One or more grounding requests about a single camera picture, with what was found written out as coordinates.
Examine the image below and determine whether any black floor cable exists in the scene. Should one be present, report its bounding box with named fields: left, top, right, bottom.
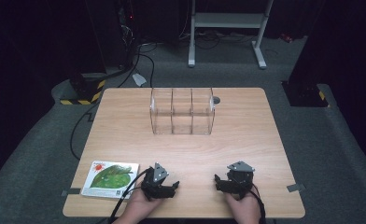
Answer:
left=69, top=102, right=100, bottom=161
left=118, top=43, right=156, bottom=89

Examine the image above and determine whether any grey tape strip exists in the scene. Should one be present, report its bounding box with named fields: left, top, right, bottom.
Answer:
left=61, top=188, right=82, bottom=197
left=286, top=183, right=306, bottom=193

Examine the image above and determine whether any white metal stand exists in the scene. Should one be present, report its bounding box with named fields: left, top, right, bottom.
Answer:
left=188, top=0, right=275, bottom=70

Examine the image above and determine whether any clear acrylic divided organizer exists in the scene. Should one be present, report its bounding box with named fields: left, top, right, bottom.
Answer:
left=148, top=87, right=217, bottom=136

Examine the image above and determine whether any green leaf picture book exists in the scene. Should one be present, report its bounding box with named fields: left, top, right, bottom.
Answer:
left=80, top=160, right=140, bottom=200

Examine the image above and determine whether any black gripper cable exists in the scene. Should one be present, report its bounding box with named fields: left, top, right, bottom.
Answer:
left=107, top=167, right=152, bottom=224
left=249, top=183, right=268, bottom=224

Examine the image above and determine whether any bundle of dark cables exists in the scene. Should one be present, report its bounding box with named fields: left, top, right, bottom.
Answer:
left=177, top=29, right=258, bottom=50

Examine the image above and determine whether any small red object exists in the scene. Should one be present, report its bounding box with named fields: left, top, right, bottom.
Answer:
left=279, top=32, right=295, bottom=44

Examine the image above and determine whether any dark equipment rack with wires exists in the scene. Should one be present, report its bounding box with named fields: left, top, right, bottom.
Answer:
left=114, top=0, right=142, bottom=70

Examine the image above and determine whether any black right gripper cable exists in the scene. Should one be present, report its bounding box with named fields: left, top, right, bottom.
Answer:
left=249, top=183, right=268, bottom=224

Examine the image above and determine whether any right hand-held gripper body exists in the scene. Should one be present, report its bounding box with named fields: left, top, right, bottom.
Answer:
left=226, top=161, right=256, bottom=196

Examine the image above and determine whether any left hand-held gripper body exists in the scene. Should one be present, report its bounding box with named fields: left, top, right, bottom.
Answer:
left=140, top=161, right=173, bottom=201

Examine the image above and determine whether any person's left hand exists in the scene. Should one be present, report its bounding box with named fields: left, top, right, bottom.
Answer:
left=121, top=187, right=164, bottom=224

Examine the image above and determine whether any yellow black striped base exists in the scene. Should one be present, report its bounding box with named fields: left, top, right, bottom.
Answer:
left=59, top=73, right=106, bottom=106
left=281, top=80, right=331, bottom=108

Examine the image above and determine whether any white power adapter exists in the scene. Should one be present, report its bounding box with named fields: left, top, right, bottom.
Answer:
left=132, top=73, right=148, bottom=88

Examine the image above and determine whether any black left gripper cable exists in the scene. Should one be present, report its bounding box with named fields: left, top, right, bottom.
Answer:
left=107, top=167, right=152, bottom=224

